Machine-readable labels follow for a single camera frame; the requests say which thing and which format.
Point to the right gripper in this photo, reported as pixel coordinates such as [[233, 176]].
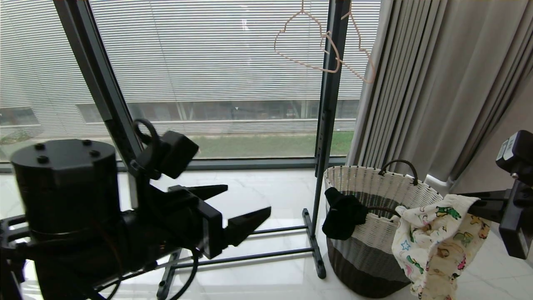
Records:
[[516, 225]]

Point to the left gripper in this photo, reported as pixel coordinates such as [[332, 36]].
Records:
[[175, 225]]

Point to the cream printed shorts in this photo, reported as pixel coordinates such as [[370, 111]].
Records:
[[437, 250]]

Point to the pink clothes hanger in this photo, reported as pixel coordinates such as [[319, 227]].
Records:
[[308, 63], [357, 35]]

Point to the black clothes rack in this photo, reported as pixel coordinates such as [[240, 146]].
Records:
[[318, 258]]

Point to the white laundry basket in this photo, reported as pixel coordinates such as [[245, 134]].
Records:
[[366, 250]]

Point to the black garment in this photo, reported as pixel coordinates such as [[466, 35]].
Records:
[[341, 216]]

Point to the beige curtain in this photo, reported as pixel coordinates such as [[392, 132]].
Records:
[[437, 83]]

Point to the window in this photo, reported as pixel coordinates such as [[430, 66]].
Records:
[[229, 62]]

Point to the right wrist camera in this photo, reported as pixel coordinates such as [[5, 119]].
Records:
[[518, 154]]

